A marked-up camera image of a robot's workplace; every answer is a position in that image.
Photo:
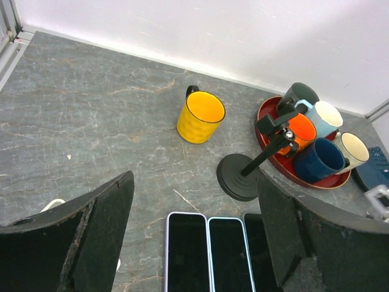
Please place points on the cream mug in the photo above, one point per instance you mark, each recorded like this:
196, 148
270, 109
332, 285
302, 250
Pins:
353, 149

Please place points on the blue cloth pouch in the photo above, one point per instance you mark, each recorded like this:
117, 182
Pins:
372, 173

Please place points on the dark blue mug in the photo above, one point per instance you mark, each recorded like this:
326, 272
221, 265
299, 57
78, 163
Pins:
319, 160

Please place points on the black phone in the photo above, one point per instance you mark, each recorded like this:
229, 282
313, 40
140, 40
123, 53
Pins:
263, 274

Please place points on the blue case phone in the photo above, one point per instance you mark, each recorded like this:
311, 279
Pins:
229, 255

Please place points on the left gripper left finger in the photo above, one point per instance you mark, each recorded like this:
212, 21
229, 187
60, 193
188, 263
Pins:
72, 247

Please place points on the orange mug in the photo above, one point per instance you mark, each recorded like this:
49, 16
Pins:
305, 133

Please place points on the yellow mug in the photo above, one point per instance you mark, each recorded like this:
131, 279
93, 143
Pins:
200, 116

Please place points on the black round base phone stand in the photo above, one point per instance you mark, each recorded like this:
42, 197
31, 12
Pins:
237, 173

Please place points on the light blue white mug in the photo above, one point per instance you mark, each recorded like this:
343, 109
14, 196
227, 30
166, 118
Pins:
325, 117

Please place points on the dark green mug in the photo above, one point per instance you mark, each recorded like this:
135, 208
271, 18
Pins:
297, 91

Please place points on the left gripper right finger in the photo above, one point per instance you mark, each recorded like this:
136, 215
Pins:
351, 251

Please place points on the purple case phone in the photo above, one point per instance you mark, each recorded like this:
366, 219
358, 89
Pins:
186, 253

